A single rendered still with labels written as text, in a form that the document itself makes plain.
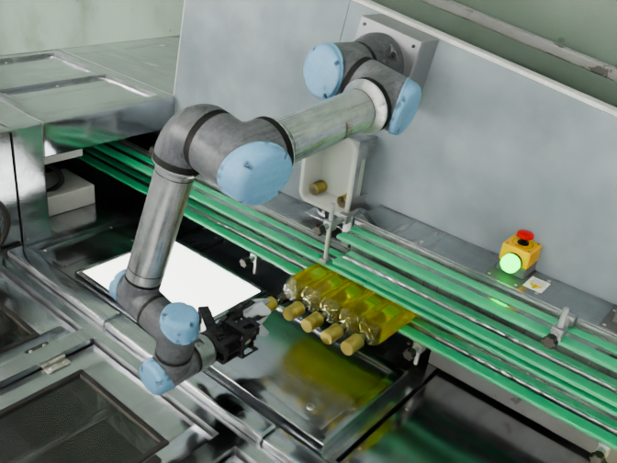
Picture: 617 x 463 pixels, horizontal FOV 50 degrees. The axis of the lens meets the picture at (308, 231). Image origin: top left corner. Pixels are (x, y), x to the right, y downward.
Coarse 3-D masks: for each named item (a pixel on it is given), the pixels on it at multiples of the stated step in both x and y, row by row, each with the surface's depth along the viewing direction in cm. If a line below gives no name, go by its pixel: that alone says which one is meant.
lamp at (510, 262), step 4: (504, 256) 150; (508, 256) 149; (512, 256) 149; (516, 256) 149; (500, 260) 151; (504, 260) 150; (508, 260) 149; (512, 260) 148; (516, 260) 148; (520, 260) 149; (500, 264) 151; (504, 264) 150; (508, 264) 149; (512, 264) 148; (516, 264) 148; (520, 264) 149; (504, 268) 150; (508, 268) 149; (512, 268) 149; (516, 268) 149; (508, 272) 150; (512, 272) 150
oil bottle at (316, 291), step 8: (320, 280) 166; (328, 280) 166; (336, 280) 166; (344, 280) 167; (304, 288) 162; (312, 288) 162; (320, 288) 162; (328, 288) 163; (336, 288) 164; (304, 296) 161; (312, 296) 160; (320, 296) 160; (312, 304) 160; (312, 312) 162
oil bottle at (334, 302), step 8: (344, 288) 164; (352, 288) 164; (360, 288) 164; (328, 296) 160; (336, 296) 160; (344, 296) 161; (352, 296) 161; (360, 296) 163; (320, 304) 158; (328, 304) 157; (336, 304) 157; (344, 304) 158; (336, 312) 157; (328, 320) 158; (336, 320) 158
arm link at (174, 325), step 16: (160, 304) 129; (176, 304) 128; (144, 320) 129; (160, 320) 126; (176, 320) 125; (192, 320) 126; (160, 336) 127; (176, 336) 125; (192, 336) 127; (160, 352) 128; (176, 352) 127; (192, 352) 131
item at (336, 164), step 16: (336, 144) 181; (352, 144) 169; (304, 160) 181; (320, 160) 186; (336, 160) 183; (352, 160) 170; (304, 176) 183; (320, 176) 188; (336, 176) 185; (352, 176) 172; (304, 192) 186; (336, 192) 186; (352, 192) 175; (320, 208) 182; (336, 208) 181
